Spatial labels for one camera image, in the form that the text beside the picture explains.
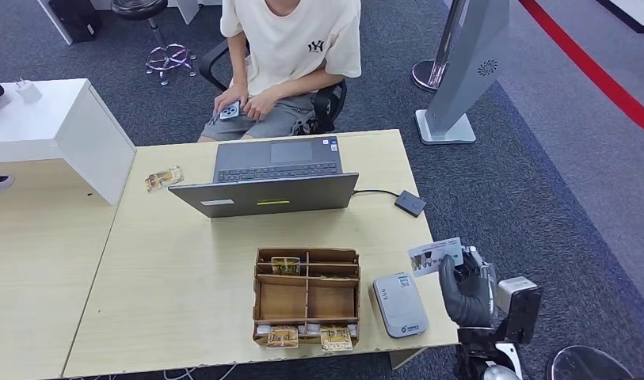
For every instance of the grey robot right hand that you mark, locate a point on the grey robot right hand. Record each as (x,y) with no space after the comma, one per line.
(471,299)

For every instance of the person's left hand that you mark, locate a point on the person's left hand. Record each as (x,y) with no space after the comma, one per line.
(261,105)

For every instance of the person's right hand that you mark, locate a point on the person's right hand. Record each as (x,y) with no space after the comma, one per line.
(230,95)

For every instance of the white ID card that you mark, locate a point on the white ID card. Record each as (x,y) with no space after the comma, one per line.
(429,257)

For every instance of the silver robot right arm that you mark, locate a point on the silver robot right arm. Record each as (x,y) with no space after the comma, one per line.
(479,346)

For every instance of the person's left forearm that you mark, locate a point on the person's left forearm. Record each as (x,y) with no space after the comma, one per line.
(300,81)

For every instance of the person's right forearm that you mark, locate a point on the person's right forearm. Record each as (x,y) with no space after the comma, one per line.
(238,63)

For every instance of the person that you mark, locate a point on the person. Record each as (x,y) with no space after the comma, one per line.
(290,47)

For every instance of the grey white card reader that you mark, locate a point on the grey white card reader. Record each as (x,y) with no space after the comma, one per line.
(400,307)

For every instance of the wooden card organizer box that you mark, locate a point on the wooden card organizer box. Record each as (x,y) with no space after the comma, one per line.
(306,301)

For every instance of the black office chair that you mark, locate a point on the black office chair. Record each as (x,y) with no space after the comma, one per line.
(327,105)

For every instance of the white desk leg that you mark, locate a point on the white desk leg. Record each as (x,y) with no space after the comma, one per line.
(405,357)

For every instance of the grey open laptop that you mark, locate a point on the grey open laptop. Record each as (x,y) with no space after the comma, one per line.
(269,196)

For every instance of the white desk panel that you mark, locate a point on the white desk panel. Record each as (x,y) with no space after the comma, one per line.
(56,22)
(188,10)

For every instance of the black square usb hub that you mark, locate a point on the black square usb hub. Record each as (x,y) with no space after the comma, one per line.
(410,203)

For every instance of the black stool chrome base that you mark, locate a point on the black stool chrome base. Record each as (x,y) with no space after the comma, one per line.
(138,8)

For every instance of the round dark glossy stool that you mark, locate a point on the round dark glossy stool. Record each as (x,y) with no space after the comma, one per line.
(586,364)

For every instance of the black bag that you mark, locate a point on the black bag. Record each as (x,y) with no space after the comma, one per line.
(77,18)

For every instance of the white desk cabinet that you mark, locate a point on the white desk cabinet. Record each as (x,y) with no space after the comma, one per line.
(48,126)

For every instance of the white charger plug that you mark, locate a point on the white charger plug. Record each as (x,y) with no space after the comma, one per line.
(30,92)

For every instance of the grey kiosk stand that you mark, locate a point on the grey kiosk stand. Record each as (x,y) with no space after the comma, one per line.
(468,68)

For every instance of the white counter black base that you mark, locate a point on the white counter black base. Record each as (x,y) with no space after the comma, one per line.
(634,10)

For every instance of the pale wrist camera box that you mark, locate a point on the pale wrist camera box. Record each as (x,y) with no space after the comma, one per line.
(513,293)

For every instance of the chrome stanchion post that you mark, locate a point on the chrome stanchion post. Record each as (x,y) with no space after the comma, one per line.
(424,76)

